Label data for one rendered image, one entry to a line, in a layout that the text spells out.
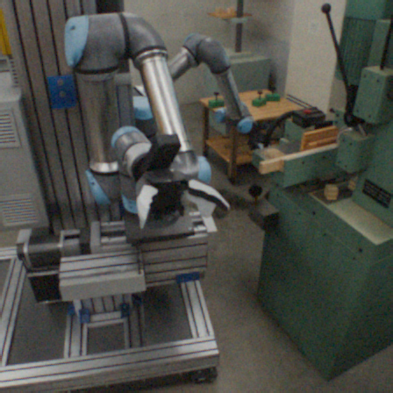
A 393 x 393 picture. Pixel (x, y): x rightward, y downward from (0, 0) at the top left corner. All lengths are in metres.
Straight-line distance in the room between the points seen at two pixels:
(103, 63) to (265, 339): 1.48
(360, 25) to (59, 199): 1.18
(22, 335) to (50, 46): 1.21
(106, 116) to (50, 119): 0.28
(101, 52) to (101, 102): 0.13
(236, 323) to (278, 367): 0.30
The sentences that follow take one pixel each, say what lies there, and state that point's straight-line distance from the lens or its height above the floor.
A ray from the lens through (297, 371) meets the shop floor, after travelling 1.94.
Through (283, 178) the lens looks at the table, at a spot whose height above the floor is 0.88.
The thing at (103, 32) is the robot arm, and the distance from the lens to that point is 1.01.
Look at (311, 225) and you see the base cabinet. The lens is 1.57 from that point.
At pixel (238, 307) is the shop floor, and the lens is 2.12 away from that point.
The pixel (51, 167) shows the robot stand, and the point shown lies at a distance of 1.38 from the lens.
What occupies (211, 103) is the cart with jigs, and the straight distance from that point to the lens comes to 3.04.
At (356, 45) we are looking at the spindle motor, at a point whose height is 1.33.
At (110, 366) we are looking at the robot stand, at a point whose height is 0.22.
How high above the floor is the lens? 1.60
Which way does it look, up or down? 33 degrees down
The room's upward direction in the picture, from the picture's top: straight up
